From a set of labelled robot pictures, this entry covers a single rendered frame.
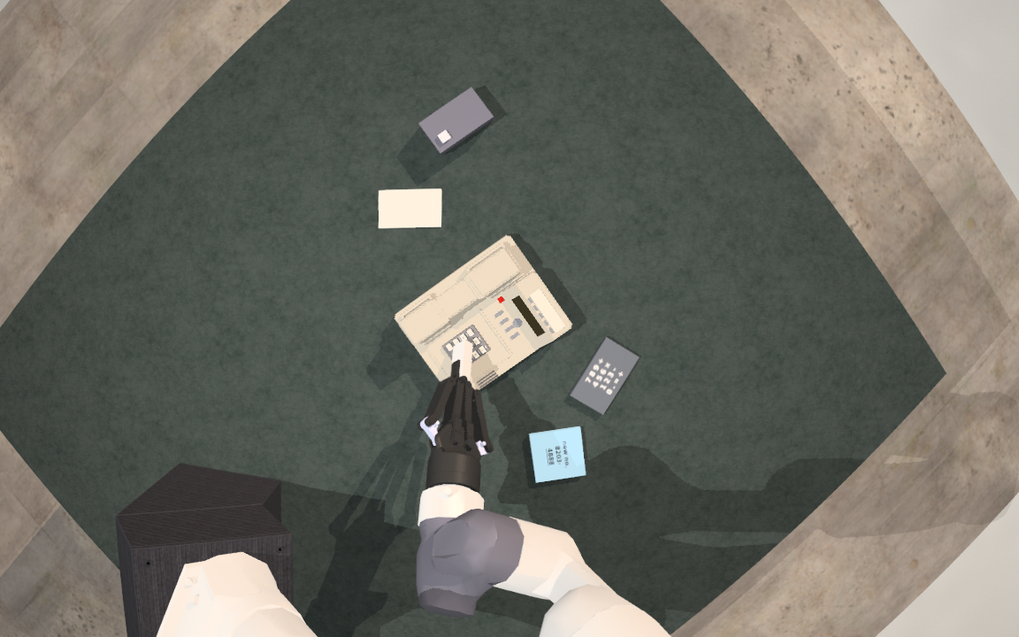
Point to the cream paper sheet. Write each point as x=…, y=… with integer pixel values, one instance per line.
x=410, y=208

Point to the pale blue sticky note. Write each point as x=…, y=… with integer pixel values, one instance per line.
x=557, y=454

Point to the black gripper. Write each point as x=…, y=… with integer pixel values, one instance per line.
x=454, y=459

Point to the beige telephone handset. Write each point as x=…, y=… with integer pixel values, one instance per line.
x=482, y=280

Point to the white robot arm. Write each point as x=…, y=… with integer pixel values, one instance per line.
x=235, y=595

